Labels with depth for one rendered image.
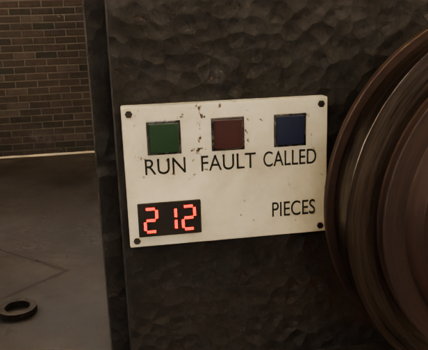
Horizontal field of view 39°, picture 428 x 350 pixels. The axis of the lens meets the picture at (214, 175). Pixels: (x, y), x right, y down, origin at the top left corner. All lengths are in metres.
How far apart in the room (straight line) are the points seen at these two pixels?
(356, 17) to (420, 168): 0.23
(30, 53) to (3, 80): 0.42
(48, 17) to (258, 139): 6.03
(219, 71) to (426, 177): 0.28
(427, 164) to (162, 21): 0.35
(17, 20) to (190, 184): 6.07
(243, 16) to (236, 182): 0.21
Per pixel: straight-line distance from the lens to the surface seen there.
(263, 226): 0.79
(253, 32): 0.77
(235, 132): 0.75
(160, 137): 0.73
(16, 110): 6.83
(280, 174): 0.78
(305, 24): 0.78
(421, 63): 0.67
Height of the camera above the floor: 1.33
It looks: 14 degrees down
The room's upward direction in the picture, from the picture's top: 2 degrees counter-clockwise
